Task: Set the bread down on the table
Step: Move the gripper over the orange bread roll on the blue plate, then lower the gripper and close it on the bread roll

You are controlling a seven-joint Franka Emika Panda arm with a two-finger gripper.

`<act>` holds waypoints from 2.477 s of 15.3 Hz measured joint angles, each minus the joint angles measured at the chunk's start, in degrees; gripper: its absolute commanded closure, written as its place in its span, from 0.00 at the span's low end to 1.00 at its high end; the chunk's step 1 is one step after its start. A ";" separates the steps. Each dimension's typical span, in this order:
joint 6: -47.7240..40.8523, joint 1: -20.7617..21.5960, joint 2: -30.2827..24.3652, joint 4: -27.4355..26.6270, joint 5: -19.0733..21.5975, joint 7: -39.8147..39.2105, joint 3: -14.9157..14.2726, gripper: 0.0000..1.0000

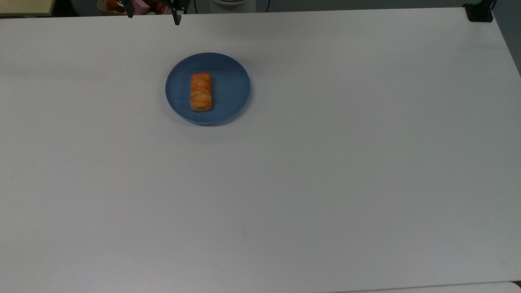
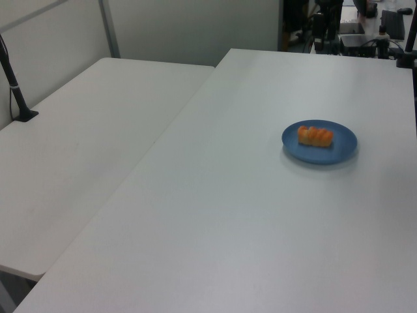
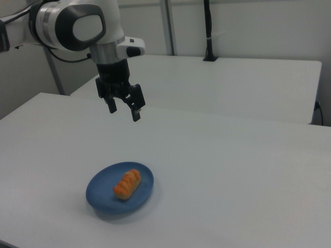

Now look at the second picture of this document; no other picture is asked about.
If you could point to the orange twisted bread roll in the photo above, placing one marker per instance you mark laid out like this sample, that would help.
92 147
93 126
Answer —
314 135

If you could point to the white side table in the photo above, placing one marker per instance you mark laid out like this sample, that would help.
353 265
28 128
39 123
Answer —
81 146

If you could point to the blue round plate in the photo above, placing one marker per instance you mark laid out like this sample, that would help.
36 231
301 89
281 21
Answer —
342 146

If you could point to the dark tripod equipment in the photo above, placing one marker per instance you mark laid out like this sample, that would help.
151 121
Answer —
318 26

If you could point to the dark upright stand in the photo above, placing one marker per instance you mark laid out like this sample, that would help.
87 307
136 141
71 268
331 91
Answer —
331 19

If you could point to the black electronics box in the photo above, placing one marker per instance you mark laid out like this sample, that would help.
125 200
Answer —
355 42

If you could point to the dark laptop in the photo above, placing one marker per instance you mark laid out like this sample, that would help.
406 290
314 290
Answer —
392 24

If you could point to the black computer mouse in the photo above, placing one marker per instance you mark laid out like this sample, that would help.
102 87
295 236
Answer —
405 10

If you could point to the grey metal partition post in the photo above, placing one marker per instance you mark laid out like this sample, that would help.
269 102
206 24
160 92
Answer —
109 29

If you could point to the black camera pole with base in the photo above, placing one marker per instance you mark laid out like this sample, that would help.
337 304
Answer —
16 94

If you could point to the black clamp camera stand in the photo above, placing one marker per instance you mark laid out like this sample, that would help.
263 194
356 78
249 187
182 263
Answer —
405 60

